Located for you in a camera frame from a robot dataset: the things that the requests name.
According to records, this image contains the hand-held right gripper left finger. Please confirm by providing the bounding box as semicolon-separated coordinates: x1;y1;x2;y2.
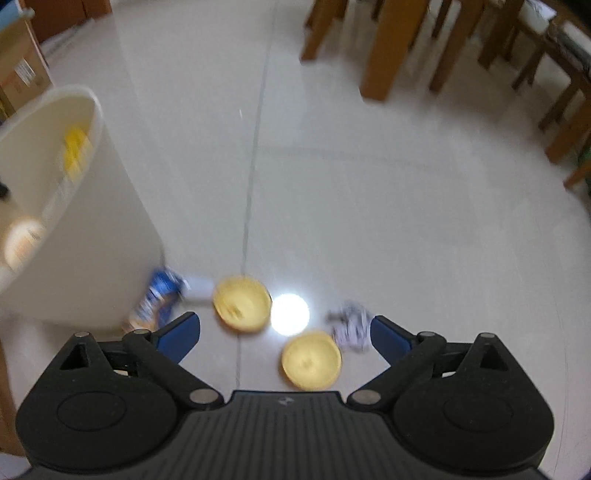
58;311;223;409

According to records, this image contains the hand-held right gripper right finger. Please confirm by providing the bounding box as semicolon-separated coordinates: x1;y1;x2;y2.
346;315;511;409

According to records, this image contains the beige plastic bin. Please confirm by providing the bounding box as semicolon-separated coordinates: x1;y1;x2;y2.
0;84;167;336

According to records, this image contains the crumpled white printed wrapper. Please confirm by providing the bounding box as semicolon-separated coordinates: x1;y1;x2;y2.
326;301;374;354

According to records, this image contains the blue orange snack wrapper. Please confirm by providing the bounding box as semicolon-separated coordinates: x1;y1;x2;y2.
122;267;215;332

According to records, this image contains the orange peel half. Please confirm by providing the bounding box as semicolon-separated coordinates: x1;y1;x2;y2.
212;275;273;334
281;330;344;391

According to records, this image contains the thick wooden table leg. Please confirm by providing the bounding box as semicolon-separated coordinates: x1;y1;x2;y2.
359;0;430;102

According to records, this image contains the wooden chair leg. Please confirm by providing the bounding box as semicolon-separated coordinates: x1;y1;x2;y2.
429;0;486;93
300;0;350;64

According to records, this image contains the cardboard box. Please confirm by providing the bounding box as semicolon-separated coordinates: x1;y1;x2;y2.
0;13;53;123

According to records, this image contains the wooden cabinet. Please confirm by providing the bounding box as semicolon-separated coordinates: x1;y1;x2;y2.
23;0;114;45

